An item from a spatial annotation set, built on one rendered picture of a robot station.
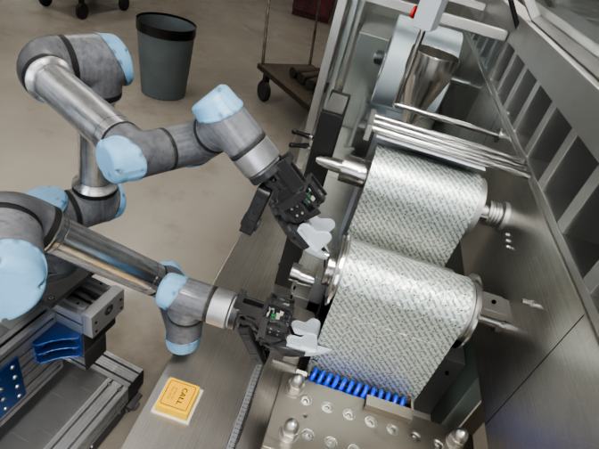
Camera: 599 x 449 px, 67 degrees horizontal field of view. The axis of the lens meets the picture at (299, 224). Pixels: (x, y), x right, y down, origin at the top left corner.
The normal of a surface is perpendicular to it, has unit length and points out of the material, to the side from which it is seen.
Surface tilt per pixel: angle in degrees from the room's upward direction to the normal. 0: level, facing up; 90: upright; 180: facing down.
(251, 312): 90
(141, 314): 0
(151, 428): 0
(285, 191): 90
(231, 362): 0
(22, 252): 36
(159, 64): 94
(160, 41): 94
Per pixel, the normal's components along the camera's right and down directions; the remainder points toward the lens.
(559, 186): -0.21, 0.55
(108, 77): 0.69, 0.61
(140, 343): 0.22, -0.78
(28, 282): 0.52, 0.54
